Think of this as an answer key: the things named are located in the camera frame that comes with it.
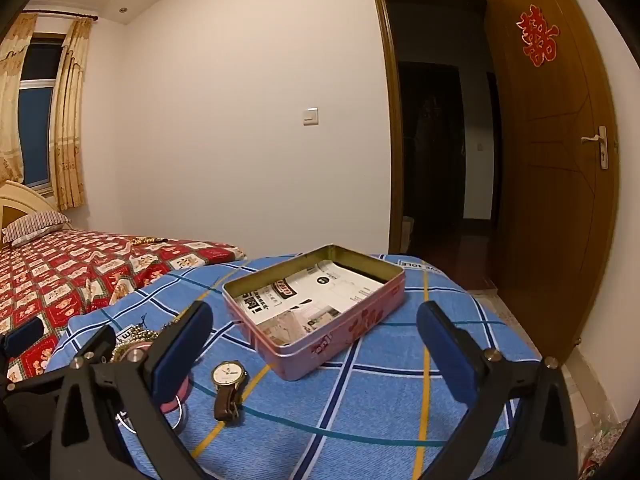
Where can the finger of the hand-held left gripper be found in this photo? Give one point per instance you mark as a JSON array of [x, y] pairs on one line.
[[22, 338], [100, 342]]

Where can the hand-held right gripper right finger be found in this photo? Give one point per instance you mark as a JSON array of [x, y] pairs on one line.
[[445, 355]]

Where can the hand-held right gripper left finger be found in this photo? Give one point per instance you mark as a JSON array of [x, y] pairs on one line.
[[175, 360]]

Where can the pink bangle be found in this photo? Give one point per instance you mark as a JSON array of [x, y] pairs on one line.
[[182, 389]]

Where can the pink tin box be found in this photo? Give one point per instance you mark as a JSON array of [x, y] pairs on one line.
[[320, 350]]

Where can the thin silver bangle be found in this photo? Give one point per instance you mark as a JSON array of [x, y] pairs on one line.
[[178, 417]]

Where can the red patterned bedsheet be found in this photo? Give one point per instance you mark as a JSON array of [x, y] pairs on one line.
[[65, 280]]

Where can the blue plaid blanket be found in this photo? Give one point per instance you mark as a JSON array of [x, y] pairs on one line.
[[375, 410]]

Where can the striped pillow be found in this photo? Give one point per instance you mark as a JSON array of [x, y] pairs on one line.
[[37, 225]]

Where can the cream headboard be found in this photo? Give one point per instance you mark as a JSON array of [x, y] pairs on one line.
[[20, 197]]

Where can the printed paper sheet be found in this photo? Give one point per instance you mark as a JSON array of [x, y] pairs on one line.
[[310, 295]]

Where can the wooden door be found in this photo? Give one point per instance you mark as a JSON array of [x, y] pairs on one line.
[[550, 210]]

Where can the yellow patterned curtain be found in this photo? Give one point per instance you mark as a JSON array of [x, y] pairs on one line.
[[70, 135], [12, 110]]

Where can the window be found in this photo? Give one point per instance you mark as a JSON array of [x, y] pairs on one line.
[[37, 125]]

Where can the curtain rod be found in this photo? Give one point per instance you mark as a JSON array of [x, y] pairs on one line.
[[55, 13]]

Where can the red paper door decoration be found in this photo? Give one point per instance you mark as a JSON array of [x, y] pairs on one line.
[[537, 37]]

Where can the wooden door frame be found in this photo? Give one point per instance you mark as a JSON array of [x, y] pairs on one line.
[[387, 110]]

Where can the white light switch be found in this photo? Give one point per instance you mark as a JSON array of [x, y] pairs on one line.
[[311, 116]]

